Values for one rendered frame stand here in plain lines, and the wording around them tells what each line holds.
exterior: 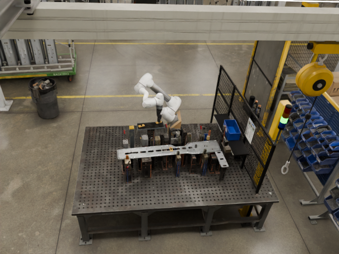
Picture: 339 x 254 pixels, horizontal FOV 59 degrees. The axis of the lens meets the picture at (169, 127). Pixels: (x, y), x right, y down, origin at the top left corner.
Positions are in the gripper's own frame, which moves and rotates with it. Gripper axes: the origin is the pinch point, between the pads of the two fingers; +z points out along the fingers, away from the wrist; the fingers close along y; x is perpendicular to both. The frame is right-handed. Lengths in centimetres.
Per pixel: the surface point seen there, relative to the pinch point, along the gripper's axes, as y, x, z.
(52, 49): -401, -63, 58
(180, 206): 100, -21, 56
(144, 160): 39, -40, 23
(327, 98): 80, 231, -20
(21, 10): 173, -147, -214
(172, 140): 17.3, 13.7, 29.4
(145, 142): 12.9, -26.8, 19.9
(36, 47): -413, -95, 53
